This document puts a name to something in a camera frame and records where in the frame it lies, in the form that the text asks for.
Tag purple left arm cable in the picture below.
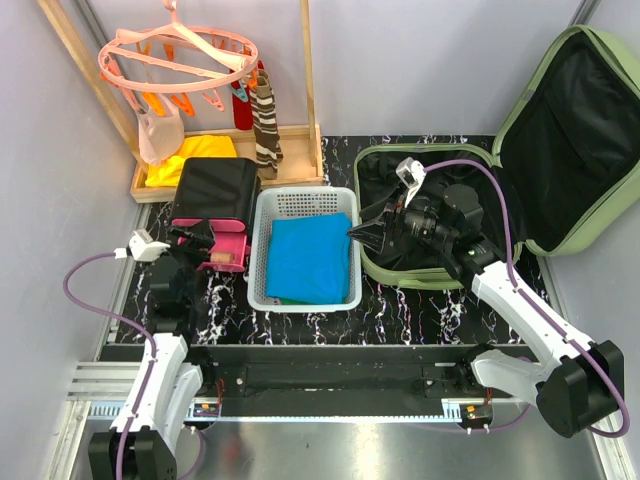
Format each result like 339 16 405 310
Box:
62 251 209 480

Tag pale pink garment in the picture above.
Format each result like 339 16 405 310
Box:
136 94 185 166

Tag red garment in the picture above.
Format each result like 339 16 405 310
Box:
232 60 264 131

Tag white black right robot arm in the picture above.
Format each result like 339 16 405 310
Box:
348 184 630 438

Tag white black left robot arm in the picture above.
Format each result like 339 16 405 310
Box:
88 220 216 479

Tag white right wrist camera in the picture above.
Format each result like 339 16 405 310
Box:
395 157 426 207

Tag teal clothespin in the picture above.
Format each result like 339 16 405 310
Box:
229 81 249 103

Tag wooden clothes rack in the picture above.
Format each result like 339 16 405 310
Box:
39 1 323 203

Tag blue shirt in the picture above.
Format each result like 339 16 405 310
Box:
265 213 352 305

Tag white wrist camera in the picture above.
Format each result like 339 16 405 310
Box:
395 157 426 207
114 229 170 263

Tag pink round clip hanger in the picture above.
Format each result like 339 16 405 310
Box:
98 1 259 112

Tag brown capped cosmetic bottle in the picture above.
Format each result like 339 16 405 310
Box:
210 251 234 264

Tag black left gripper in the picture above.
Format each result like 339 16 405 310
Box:
145 219 214 305

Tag green hard-shell suitcase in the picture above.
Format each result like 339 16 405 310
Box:
352 24 640 290

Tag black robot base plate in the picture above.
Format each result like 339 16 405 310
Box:
187 345 525 422

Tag black box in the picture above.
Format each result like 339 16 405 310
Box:
171 157 261 225

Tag green shirt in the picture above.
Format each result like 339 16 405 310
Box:
273 297 309 306

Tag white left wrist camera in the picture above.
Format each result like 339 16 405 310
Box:
114 229 170 263

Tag aluminium frame rail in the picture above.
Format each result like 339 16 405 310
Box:
44 359 631 480

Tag yellow shorts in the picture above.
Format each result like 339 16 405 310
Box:
145 134 238 189

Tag orange clothespin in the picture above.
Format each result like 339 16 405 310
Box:
171 93 195 117

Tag magenta plastic tray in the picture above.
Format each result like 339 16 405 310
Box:
170 218 251 273

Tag brown striped sock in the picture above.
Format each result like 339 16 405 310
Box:
249 69 284 180

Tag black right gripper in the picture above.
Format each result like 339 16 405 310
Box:
346 180 455 255

